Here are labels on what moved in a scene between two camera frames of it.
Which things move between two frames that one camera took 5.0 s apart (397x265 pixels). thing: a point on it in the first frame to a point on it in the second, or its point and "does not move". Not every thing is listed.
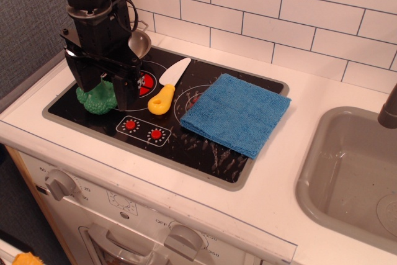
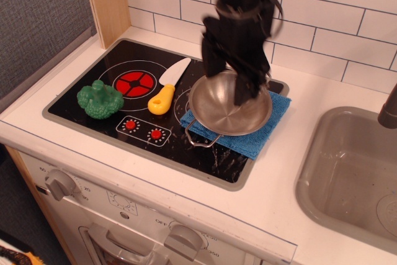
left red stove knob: (130, 125) does not move
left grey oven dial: (59, 184) does not move
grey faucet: (388, 116) does not move
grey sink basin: (347, 174) does not move
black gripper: (100, 36) to (238, 36)
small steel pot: (139, 41) to (212, 103)
